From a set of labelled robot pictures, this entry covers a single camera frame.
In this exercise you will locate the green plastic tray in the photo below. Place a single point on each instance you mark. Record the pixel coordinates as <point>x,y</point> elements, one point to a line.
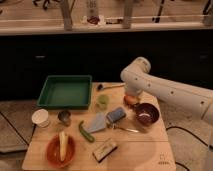
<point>66,92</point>

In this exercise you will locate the bunch of red grapes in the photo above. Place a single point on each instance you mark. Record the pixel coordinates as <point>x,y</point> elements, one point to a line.
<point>134,106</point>

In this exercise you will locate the orange bowl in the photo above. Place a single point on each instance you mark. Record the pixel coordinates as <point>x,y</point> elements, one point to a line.
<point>52,153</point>

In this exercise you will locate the green chili pepper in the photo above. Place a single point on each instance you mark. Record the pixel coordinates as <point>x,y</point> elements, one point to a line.
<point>85,134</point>

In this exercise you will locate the white paper cup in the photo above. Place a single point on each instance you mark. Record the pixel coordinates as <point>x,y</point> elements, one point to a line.
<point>41,118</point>

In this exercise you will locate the blue sponge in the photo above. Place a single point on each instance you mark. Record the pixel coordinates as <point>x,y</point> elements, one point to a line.
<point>116,115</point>

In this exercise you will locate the metal fork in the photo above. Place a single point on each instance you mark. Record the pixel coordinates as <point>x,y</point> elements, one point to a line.
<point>113,126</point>

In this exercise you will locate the grey folded cloth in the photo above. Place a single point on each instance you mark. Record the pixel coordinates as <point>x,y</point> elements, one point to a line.
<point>97,124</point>

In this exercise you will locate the green plastic cup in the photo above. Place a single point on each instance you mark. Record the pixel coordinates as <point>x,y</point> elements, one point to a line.
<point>103,101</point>

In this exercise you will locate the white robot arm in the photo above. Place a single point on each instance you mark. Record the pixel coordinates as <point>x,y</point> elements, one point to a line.
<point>195,99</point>

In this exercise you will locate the yellow red apple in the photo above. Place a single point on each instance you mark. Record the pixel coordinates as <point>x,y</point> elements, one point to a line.
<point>131,100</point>

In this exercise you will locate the small metal cup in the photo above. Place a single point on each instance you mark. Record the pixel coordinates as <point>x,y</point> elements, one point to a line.
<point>64,117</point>

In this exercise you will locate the dark purple bowl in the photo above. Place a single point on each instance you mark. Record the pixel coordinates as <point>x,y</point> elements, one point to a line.
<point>147,114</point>

